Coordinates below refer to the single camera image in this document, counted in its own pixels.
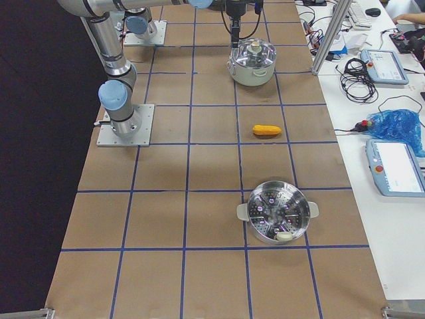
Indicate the glass pot lid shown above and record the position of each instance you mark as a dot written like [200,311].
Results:
[254,53]

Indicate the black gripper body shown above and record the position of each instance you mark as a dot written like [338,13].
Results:
[236,9]

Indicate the white keyboard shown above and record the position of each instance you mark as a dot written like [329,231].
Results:
[358,18]

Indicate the aluminium frame post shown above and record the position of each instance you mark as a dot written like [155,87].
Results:
[334,26]

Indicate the teach pendant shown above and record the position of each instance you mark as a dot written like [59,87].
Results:
[384,67]
[394,168]

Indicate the light green electric pot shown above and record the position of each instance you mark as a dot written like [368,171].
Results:
[249,76]

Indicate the blue plastic bag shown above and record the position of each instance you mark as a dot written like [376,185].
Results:
[399,126]

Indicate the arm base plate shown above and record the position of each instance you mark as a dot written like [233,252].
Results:
[141,33]
[135,131]

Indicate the yellow corn cob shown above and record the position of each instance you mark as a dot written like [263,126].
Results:
[266,130]

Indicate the black computer mouse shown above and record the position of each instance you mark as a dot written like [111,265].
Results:
[373,12]

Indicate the near teach pendant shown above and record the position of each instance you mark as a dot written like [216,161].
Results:
[394,168]

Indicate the steel steamer basket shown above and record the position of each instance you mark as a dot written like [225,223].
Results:
[277,212]

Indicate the far teach pendant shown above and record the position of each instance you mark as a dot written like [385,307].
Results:
[384,67]

